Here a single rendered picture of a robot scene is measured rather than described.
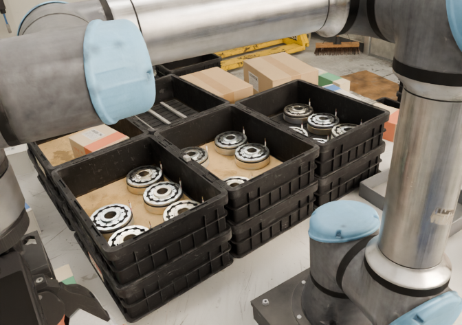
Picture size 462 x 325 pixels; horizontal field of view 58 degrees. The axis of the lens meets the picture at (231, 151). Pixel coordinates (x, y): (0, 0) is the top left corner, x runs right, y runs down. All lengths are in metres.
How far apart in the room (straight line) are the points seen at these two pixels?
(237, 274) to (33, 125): 0.84
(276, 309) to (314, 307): 0.09
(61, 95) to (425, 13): 0.35
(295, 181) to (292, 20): 0.68
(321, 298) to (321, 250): 0.12
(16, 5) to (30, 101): 3.90
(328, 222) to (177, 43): 0.41
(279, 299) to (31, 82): 0.71
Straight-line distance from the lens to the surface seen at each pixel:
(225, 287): 1.07
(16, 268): 0.38
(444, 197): 0.56
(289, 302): 0.90
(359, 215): 0.74
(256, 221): 1.07
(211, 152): 1.32
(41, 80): 0.30
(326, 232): 0.71
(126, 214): 1.07
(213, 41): 0.46
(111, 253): 0.88
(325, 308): 0.83
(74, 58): 0.31
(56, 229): 1.37
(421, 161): 0.53
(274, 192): 1.08
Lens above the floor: 1.50
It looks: 31 degrees down
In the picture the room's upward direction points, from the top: 5 degrees counter-clockwise
